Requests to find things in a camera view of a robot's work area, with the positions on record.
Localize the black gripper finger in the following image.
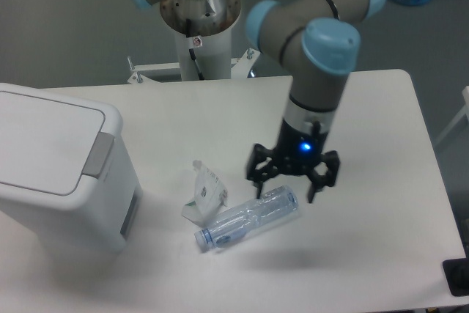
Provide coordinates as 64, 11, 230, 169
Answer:
306, 150, 339, 204
245, 144, 278, 198

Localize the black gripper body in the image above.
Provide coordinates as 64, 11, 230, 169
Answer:
273, 119, 329, 176

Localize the white trash can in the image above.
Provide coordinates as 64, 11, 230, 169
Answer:
1, 84, 141, 251

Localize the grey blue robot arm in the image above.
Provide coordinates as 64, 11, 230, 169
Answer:
133, 0, 386, 199

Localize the clear plastic bottle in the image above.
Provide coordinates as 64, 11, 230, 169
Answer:
194, 185, 298, 252

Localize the crumpled white pouch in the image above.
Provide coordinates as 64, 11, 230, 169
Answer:
181, 160, 228, 227

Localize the black device at edge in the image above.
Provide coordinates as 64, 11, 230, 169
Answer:
443, 258, 468, 297

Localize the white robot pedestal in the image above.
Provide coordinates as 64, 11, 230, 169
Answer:
126, 0, 262, 85

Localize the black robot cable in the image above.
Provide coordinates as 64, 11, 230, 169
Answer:
185, 18, 206, 81

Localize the white furniture frame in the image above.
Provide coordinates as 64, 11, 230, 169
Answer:
434, 86, 468, 152

